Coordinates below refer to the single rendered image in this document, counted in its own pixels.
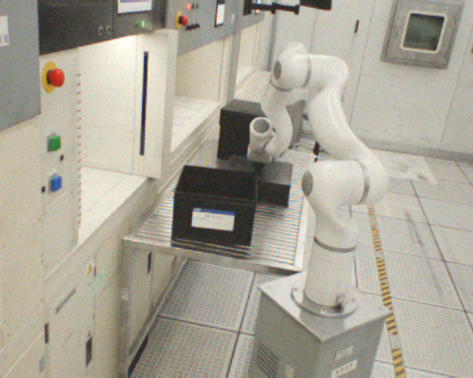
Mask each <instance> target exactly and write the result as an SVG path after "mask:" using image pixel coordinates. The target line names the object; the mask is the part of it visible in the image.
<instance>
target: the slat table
mask: <svg viewBox="0 0 473 378"><path fill-rule="evenodd" d="M218 144H219V139H214V138H208V139H207V140H206V142H205V143H204V144H203V145H202V147H201V148H200V149H199V150H198V151H197V152H196V154H195V155H193V157H192V158H191V159H190V160H189V162H188V163H187V164H188V165H195V166H202V167H209V168H225V166H226V164H227V163H228V160H227V159H218V158H217V151H218ZM314 159H315V155H312V154H307V153H302V152H296V151H286V152H285V154H284V155H283V156H282V157H280V158H278V159H275V160H276V161H280V162H285V163H292V164H293V165H294V167H293V175H292V182H291V189H290V193H291V194H290V197H289V203H290V204H289V208H288V209H287V208H285V209H284V208H282V207H280V208H279V207H271V206H270V207H269V206H264V205H260V204H257V207H256V210H255V216H254V225H257V226H255V227H254V230H253V232H252V236H253V237H252V239H251V240H254V241H251V244H254V245H250V246H244V247H240V246H236V245H227V244H219V243H212V242H205V241H190V240H185V241H182V240H184V239H180V240H178V239H176V238H171V219H169V218H172V207H173V194H174V189H175V185H176V183H177V181H178V178H179V176H180V172H181V171H180V172H179V173H178V174H177V176H176V177H175V178H174V179H173V180H172V182H171V183H170V184H169V185H168V186H167V188H166V189H164V191H163V193H162V194H160V195H159V198H157V199H156V200H155V201H154V203H153V204H152V205H151V206H150V208H149V209H148V210H147V211H145V214H144V215H143V216H141V218H140V219H139V220H137V221H136V224H134V225H133V226H132V227H131V229H130V230H129V231H128V232H127V234H126V235H125V236H124V237H122V278H121V294H122V288H127V289H128V300H126V299H121V304H120V331H119V357H118V378H128V370H129V360H130V359H131V358H132V356H133V354H134V351H135V350H136V348H137V347H138V345H139V344H140V342H141V340H142V339H143V337H144V335H145V333H146V331H147V330H148V326H150V324H151V322H152V321H153V318H154V317H155V315H156V313H157V312H158V309H159V307H160V306H161V304H162V302H163V300H164V298H165V297H166V295H167V293H168V291H169V289H170V286H171V285H172V283H173V281H174V280H175V277H176V276H177V274H178V272H179V269H180V268H181V267H182V265H183V263H184V261H185V259H186V258H188V259H197V260H202V261H206V262H210V263H219V264H223V265H228V266H232V267H236V268H245V269H250V270H253V271H257V272H266V273H270V274H275V275H279V276H283V277H289V276H293V275H295V274H298V273H301V272H302V271H303V260H304V247H305V239H306V225H307V217H308V210H309V202H308V201H307V200H306V197H305V196H304V194H303V191H302V190H301V189H302V178H303V175H304V172H305V171H306V168H307V167H309V166H310V165H311V164H312V163H314ZM204 164H205V165H204ZM295 184H296V185H295ZM300 194H301V195H300ZM294 196H295V197H294ZM293 198H294V199H293ZM291 201H292V202H291ZM298 205H299V206H298ZM170 207H171V208H170ZM261 207H262V208H261ZM296 207H297V208H296ZM266 208H267V209H266ZM164 210H165V211H164ZM267 211H268V212H267ZM289 212H290V213H289ZM258 213H259V214H258ZM276 213H278V214H276ZM294 213H295V214H294ZM167 214H168V215H167ZM263 214H264V215H263ZM160 216H161V217H160ZM295 216H296V217H295ZM164 217H166V218H164ZM281 217H282V218H281ZM286 218H287V219H286ZM272 219H273V220H272ZM291 219H292V220H291ZM271 221H272V222H271ZM291 221H292V222H291ZM154 222H155V223H154ZM257 222H258V223H257ZM276 222H277V223H276ZM295 222H296V223H295ZM158 223H159V224H158ZM280 223H281V224H280ZM167 224H168V225H167ZM270 224H272V225H270ZM290 224H291V225H290ZM149 225H151V226H149ZM275 225H276V226H275ZM294 225H296V226H294ZM154 226H155V227H154ZM260 226H261V227H260ZM280 226H281V227H280ZM158 227H160V228H158ZM145 228H147V229H145ZM167 228H169V229H167ZM273 228H275V229H273ZM149 229H150V230H149ZM257 229H259V230H257ZM278 229H280V230H278ZM153 230H155V231H153ZM282 230H285V231H282ZM158 231H159V232H158ZM287 231H288V232H287ZM143 232H146V233H143ZM167 232H168V233H167ZM254 232H256V233H254ZM276 232H277V233H276ZM147 233H150V234H147ZM258 233H261V234H258ZM280 233H282V234H280ZM152 234H155V235H152ZM285 234H287V235H285ZM156 235H158V236H156ZM268 235H270V236H268ZM289 235H291V236H289ZM161 236H163V237H161ZM272 236H275V237H272ZM145 237H149V238H153V239H149V238H145ZM281 237H284V238H281ZM266 238H267V239H266ZM286 238H289V239H286ZM154 239H158V240H161V241H158V240H154ZM269 239H271V240H269ZM291 239H293V240H291ZM273 240H276V241H273ZM283 241H285V242H283ZM196 242H197V243H196ZM265 242H267V243H265ZM287 242H289V243H287ZM175 243H179V244H175ZM269 243H271V244H269ZM292 243H294V244H292ZM180 244H184V245H180ZM205 244H207V245H205ZM274 244H276V245H274ZM213 245H216V246H213ZM278 245H280V246H278ZM193 246H197V247H193ZM218 246H221V247H218ZM264 246H267V247H264ZM287 246H290V247H287ZM222 247H225V248H222ZM245 247H248V248H245ZM269 247H271V248H269ZM292 247H294V248H292ZM133 248H136V249H141V250H149V251H154V252H158V253H163V254H171V255H175V256H180V257H181V259H180V261H179V263H178V264H177V265H176V267H175V270H174V271H173V272H172V274H171V276H170V278H169V280H168V282H167V285H166V286H165V288H164V289H163V290H162V294H160V296H159V298H158V301H157V303H155V305H154V307H153V309H152V311H151V312H150V313H149V315H148V317H147V319H146V321H145V322H144V325H143V326H142V328H141V330H140V331H139V334H138V335H137V336H136V338H135V340H134V342H133V344H132V345H131V346H130V309H131V288H132V268H133ZM203 248H206V249H210V250H206V249H203ZM227 248H230V249H227ZM249 248H253V249H249ZM273 248H276V249H273ZM231 249H234V250H231ZM254 249H257V250H254ZM278 249H280V250H278ZM215 250H219V251H224V252H228V253H232V254H228V253H224V252H219V251H215ZM239 250H242V251H239ZM263 250H266V251H263ZM287 250H289V251H287ZM244 251H247V252H244ZM267 251H271V252H267ZM291 251H293V252H291ZM248 252H251V253H248ZM272 252H275V253H272ZM253 253H255V254H253ZM276 253H280V254H276ZM237 254H240V255H245V256H249V257H254V258H249V257H245V256H240V255H237ZM262 254H264V255H262ZM285 254H289V255H285ZM266 255H269V256H266ZM290 255H292V256H290ZM271 256H273V257H271ZM275 257H278V258H275ZM280 258H282V259H280ZM263 259H267V260H271V261H267V260H263ZM288 259H291V260H288ZM272 261H276V262H280V263H276V262H272ZM285 263H289V264H290V265H289V264H285Z"/></svg>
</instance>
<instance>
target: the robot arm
mask: <svg viewBox="0 0 473 378"><path fill-rule="evenodd" d="M348 81H349V68H348V66H347V65H346V64H345V63H344V61H342V60H341V59H340V58H338V57H335V56H334V57H331V56H324V55H313V54H308V52H307V49H306V48H305V47H304V45H303V44H302V43H298V42H290V43H289V44H286V45H285V46H284V47H283V48H281V51H280V53H279V54H278V56H277V60H276V62H275V65H274V67H273V69H272V74H271V76H270V78H269V81H268V83H267V88H266V90H265V92H264V94H263V99H262V101H261V108H262V110H263V112H264V114H265V115H266V116H267V118H268V119H269V120H268V119H267V118H265V117H258V118H255V119H254V120H252V122H251V123H250V125H249V147H248V151H247V155H246V156H245V159H248V160H250V161H253V162H254V166H255V168H257V165H258V163H259V162H260V169H262V167H264V163H273V161H274V159H272V158H275V159H278V158H280V157H282V156H283V155H284V154H285V152H286V150H287V149H288V146H289V144H290V142H291V139H292V136H293V125H292V122H291V120H290V117H289V114H288V111H287V110H286V107H285V106H286V105H287V102H288V101H289V99H290V95H291V93H292V91H293V89H316V90H317V91H318V94H317V95H316V97H314V98H313V99H312V100H311V103H310V104H309V106H308V107H307V118H308V121H309V124H310V126H311V131H312V133H313V135H314V137H315V140H316V142H317V143H318V144H319V145H320V146H321V147H322V148H323V149H324V150H325V151H326V152H328V153H329V154H330V155H332V156H333V157H334V158H337V159H338V160H322V161H318V162H316V163H312V164H311V165H310V166H309V167H307V168H306V171H305V172H304V175H303V178H302V191H303V194H304V196H305V197H306V200H307V201H308V202H309V204H310V206H311V208H312V209H313V211H314V213H315V234H314V238H313V241H312V246H311V255H310V259H309V264H308V268H307V277H306V279H302V280H300V281H297V282H296V283H295V284H294V285H293V288H292V297H293V299H294V302H295V303H297V304H298V305H299V307H301V308H303V309H304V310H306V311H307V312H312V313H313V314H316V315H318V316H322V317H333V318H341V317H345V316H348V315H349V314H351V313H353V312H354V311H355V309H356V308H357V305H358V299H357V297H356V295H354V293H353V292H352V291H351V290H349V289H348V283H349V280H350V277H351V273H352V266H353V263H354V259H355V255H356V251H357V250H356V248H357V244H358V241H359V236H360V228H359V225H358V224H357V223H356V221H355V220H353V219H352V218H350V217H349V216H345V215H342V214H341V213H339V212H338V207H340V206H354V205H369V204H373V203H378V201H380V200H381V199H383V197H384V196H385V195H386V194H387V192H388V174H387V172H386V170H385V168H384V167H383V164H382V163H380V161H379V159H378V158H377V157H376V156H375V155H374V154H373V153H372V152H371V151H370V150H369V149H368V148H367V147H366V146H365V145H364V144H363V143H362V142H361V141H360V140H359V139H358V138H357V137H356V136H355V134H354V133H353V132H352V130H351V128H350V127H349V125H348V124H347V119H346V116H345V114H344V112H343V106H342V104H341V94H342V92H343V90H344V89H345V88H346V86H347V84H348ZM272 125H273V126H272ZM273 127H274V129H275V131H276V133H274V132H273V130H272V129H273Z"/></svg>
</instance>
